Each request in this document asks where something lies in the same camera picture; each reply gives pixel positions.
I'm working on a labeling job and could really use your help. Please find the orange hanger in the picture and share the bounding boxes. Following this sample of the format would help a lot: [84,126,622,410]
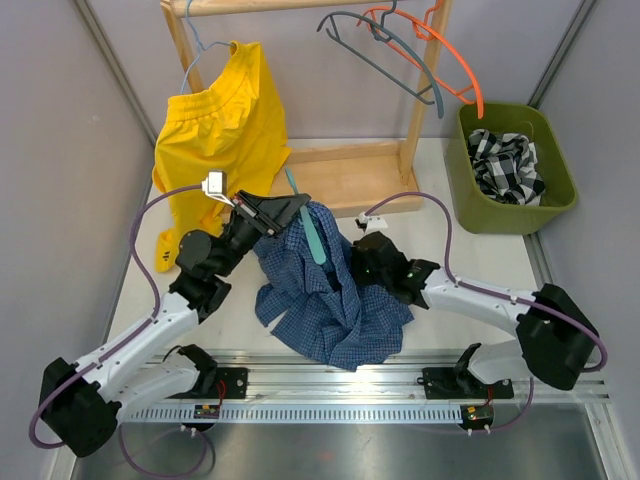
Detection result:
[355,0,486,120]

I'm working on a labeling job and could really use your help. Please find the aluminium mounting rail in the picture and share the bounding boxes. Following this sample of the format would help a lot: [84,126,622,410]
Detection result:
[67,348,614,406]

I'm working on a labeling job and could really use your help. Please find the yellow garment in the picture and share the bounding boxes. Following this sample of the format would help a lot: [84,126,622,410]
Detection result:
[152,42,291,272]

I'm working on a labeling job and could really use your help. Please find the light blue wire hanger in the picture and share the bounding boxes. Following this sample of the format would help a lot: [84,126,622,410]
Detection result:
[180,0,232,94]

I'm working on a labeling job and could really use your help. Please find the black white checked shirt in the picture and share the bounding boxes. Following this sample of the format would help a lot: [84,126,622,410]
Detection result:
[467,129,546,206]

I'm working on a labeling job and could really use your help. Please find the white slotted cable duct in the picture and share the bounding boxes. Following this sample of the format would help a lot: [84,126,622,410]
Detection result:
[124,402,462,424]

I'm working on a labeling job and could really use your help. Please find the blue checked shirt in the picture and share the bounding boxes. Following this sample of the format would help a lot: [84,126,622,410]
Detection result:
[253,201,414,371]

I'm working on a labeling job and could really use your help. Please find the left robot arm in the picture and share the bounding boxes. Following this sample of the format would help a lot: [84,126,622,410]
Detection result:
[29,190,311,458]

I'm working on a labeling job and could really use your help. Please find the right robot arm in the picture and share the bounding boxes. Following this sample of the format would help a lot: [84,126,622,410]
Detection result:
[351,232,599,399]

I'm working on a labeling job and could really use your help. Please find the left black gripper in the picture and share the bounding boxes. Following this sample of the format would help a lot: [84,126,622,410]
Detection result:
[214,190,310,278]

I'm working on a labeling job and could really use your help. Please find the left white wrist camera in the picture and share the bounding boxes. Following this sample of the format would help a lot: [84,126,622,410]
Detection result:
[201,170,233,206]

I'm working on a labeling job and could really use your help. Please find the teal hanger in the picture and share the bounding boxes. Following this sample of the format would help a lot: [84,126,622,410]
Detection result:
[285,167,327,266]

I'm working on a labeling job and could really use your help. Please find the grey blue hanger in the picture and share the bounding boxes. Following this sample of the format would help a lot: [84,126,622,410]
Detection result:
[315,0,446,120]

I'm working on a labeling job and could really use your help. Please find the wooden clothes rack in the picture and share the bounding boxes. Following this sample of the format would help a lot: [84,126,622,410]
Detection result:
[161,0,457,218]

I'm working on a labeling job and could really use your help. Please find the green plastic basket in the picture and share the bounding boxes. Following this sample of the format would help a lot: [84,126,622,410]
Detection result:
[445,102,578,235]

